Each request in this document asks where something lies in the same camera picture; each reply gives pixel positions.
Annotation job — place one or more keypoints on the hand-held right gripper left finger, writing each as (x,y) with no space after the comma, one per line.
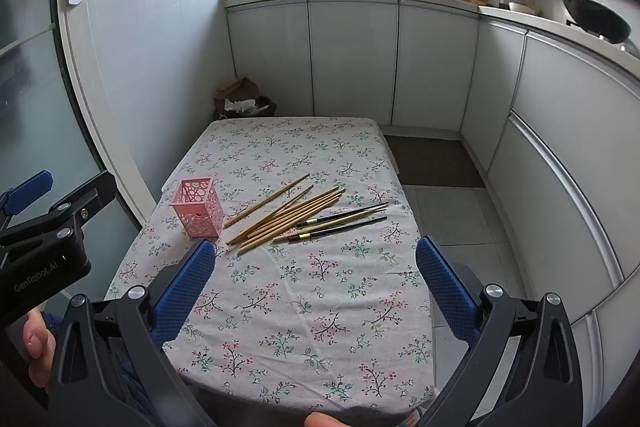
(185,289)

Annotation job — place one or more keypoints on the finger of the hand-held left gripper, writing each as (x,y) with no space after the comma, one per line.
(30,189)
(75,212)

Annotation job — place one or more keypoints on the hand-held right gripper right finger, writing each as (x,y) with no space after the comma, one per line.
(445,292)

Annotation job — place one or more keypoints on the pink perforated utensil holder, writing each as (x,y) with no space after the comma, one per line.
(200,212)

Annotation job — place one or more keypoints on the black chopstick with gold band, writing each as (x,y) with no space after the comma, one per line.
(345,213)
(340,228)

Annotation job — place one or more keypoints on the pile of wooden chopsticks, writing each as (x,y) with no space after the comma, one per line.
(290,217)

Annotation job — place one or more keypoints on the person's left hand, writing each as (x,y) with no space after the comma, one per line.
(40,347)

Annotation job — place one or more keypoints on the person's right hand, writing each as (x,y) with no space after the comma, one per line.
(327,421)

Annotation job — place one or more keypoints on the frosted glass door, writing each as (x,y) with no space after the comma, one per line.
(30,82)

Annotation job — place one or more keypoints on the floral tablecloth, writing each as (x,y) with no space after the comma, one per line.
(300,307)

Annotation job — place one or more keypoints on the black trash bag with paper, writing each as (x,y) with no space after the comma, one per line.
(260,106)

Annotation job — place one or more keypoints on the brown cardboard box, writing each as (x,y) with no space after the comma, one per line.
(235,89)

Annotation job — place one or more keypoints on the white bowl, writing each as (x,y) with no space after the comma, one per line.
(524,8)

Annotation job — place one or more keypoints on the black wok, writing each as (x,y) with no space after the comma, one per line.
(595,14)

